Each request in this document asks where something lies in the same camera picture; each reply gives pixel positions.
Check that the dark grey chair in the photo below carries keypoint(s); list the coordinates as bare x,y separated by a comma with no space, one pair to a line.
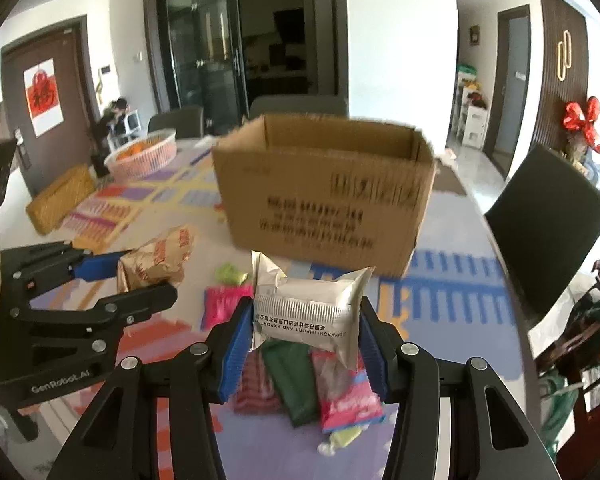
177,122
300,105
545,230

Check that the red and white door poster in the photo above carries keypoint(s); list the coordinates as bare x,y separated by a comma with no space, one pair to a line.
42,95

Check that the green candy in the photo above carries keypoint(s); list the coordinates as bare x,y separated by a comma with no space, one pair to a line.
342,439
232,274

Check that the pile of oranges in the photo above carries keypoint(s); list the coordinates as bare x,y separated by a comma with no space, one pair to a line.
137,150

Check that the white plastic basket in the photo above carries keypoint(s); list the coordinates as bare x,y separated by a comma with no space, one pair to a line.
140,165

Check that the dark green snack packet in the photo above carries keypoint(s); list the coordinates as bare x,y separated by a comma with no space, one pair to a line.
292,385

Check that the green cloth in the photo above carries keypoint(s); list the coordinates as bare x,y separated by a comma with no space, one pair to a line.
560,410

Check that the brown snack packet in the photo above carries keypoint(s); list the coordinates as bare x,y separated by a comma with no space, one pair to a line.
155,260

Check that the black framed glass door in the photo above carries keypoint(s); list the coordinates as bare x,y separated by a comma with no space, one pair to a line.
200,35

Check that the white shelf unit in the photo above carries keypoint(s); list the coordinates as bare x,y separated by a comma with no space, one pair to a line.
472,120

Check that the brown cardboard box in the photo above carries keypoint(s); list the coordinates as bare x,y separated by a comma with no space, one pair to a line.
320,200

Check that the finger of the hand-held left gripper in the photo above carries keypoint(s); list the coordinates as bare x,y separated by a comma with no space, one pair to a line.
97,266
145,297

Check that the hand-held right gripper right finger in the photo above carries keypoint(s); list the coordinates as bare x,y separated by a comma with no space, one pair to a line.
372,356

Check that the dark red striped snack packet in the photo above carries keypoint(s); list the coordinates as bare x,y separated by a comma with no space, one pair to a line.
255,385

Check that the dark wooden chair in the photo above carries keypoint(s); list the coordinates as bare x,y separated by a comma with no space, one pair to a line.
590,335

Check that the grey door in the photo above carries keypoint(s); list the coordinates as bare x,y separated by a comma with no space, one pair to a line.
512,85

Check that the red bow decoration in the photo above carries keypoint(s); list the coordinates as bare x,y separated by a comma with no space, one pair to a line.
582,120

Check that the silver white snack packet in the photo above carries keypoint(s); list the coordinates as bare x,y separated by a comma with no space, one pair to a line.
305,310

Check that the yellow woven placemat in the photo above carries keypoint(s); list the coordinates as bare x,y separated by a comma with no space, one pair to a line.
60,200

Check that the brown door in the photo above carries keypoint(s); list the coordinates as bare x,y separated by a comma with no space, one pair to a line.
75,110

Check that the pink red snack packet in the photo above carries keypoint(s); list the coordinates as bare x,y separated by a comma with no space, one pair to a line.
347,405

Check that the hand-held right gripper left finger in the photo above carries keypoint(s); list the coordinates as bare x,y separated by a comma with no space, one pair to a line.
232,356

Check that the gold wall ornament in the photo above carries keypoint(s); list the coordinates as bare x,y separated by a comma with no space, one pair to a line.
560,60

